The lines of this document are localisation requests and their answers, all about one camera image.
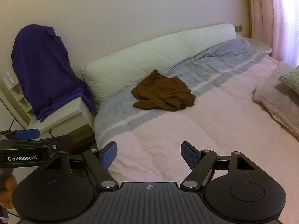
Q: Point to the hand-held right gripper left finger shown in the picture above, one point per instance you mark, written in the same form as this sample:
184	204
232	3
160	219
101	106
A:
109	156

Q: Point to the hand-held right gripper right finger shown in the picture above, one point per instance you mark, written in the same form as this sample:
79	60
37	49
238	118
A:
188	156

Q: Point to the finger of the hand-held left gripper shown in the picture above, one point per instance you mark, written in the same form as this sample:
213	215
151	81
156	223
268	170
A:
63	141
26	134

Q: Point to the brown long-sleeved shirt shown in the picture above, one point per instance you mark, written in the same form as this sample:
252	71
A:
161	91

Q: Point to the person's left hand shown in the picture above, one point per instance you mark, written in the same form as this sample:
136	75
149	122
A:
9	186

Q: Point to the white nightstand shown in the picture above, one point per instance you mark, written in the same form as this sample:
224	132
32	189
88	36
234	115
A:
70	114

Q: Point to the white shelf organizer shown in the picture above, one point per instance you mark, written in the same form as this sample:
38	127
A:
14	91

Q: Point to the purple polo shirt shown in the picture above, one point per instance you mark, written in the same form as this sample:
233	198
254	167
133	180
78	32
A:
42	70

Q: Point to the white quilted headboard cushion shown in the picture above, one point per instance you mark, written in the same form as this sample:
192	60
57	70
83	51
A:
130	60

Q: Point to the pink folded blanket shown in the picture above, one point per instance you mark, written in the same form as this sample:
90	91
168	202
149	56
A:
275	102

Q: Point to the green checked pillow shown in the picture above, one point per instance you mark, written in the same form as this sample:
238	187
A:
292	79

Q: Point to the white round side table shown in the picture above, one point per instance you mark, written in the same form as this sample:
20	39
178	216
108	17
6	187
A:
259	45

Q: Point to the pink curtain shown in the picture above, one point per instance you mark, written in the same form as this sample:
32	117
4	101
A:
275	16

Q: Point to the wooden bed frame post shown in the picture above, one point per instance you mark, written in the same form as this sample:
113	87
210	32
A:
238	28

